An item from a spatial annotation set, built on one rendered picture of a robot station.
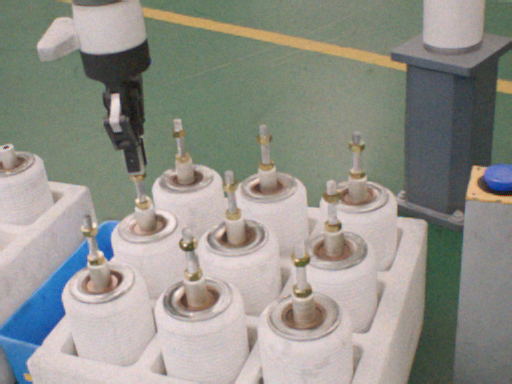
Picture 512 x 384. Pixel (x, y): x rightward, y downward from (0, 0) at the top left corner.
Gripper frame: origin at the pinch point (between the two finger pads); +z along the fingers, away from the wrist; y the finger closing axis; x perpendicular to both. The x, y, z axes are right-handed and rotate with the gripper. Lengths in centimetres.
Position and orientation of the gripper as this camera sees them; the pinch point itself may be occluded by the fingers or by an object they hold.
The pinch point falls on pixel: (134, 155)
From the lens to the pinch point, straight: 90.8
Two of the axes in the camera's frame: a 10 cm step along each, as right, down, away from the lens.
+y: 0.7, -5.4, 8.4
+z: 1.2, 8.4, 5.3
